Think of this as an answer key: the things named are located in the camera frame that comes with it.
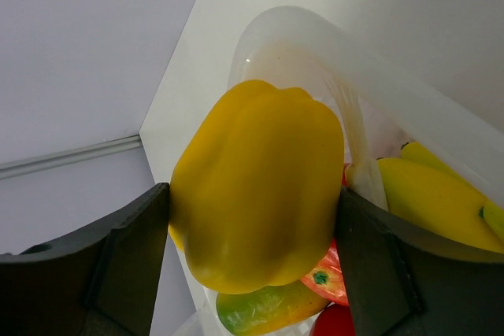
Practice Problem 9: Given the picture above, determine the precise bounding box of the red pomegranate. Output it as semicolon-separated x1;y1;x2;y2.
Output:
309;305;356;336

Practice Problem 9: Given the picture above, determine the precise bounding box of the left aluminium frame post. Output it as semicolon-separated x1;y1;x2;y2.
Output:
1;135;143;180

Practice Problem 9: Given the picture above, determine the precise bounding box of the yellow banana bunch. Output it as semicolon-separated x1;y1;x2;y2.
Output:
377;142;503;253

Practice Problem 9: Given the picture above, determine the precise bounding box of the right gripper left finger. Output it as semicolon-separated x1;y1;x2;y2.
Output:
1;183;170;335

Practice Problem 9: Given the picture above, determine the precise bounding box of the yellow bell pepper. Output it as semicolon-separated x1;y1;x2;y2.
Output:
169;79;344;294

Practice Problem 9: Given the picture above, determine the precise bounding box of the red apple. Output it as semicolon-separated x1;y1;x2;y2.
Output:
301;239;349;306

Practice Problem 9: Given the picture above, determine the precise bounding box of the green spring onion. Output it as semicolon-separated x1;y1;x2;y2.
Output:
324;75;388;211

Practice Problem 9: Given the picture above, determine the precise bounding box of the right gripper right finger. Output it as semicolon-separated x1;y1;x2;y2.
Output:
335;188;503;335

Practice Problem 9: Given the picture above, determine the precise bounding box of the green orange mango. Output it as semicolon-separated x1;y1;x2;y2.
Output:
216;281;330;335

